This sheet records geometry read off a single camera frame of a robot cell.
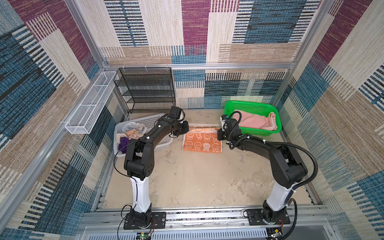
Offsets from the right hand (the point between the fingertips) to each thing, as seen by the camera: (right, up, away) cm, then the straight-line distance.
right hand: (220, 131), depth 97 cm
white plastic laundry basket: (-30, -3, -27) cm, 41 cm away
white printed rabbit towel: (-57, +1, +3) cm, 57 cm away
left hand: (-20, +3, -1) cm, 20 cm away
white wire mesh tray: (-69, +9, -24) cm, 73 cm away
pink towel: (+28, +7, +12) cm, 31 cm away
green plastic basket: (+33, +16, +16) cm, 40 cm away
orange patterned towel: (-11, -5, +6) cm, 13 cm away
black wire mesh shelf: (-50, +30, +12) cm, 59 cm away
